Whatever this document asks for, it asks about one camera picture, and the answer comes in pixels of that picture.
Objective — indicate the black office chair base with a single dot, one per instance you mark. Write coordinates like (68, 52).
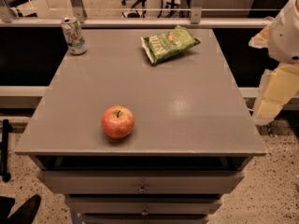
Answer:
(137, 9)

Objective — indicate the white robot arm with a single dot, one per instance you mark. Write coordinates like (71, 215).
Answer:
(283, 39)

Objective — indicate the green chips bag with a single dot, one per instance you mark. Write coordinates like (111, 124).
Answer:
(166, 45)

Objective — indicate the red apple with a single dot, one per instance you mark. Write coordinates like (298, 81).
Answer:
(117, 122)

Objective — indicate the top drawer with knob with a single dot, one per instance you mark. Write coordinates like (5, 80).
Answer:
(140, 182)

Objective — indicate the metal guard rail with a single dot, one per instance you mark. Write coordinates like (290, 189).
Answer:
(159, 13)

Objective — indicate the drawer with knob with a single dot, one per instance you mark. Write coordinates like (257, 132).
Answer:
(149, 205)
(140, 182)

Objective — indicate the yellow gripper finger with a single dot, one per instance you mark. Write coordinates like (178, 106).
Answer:
(260, 40)
(276, 89)

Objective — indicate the middle drawer with knob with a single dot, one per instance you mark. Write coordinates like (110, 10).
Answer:
(149, 205)

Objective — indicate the white green 7up can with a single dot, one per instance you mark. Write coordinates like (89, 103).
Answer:
(73, 36)

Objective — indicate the black stand left floor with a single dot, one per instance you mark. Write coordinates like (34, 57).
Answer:
(6, 129)

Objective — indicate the grey drawer cabinet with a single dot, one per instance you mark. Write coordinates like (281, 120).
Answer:
(189, 116)

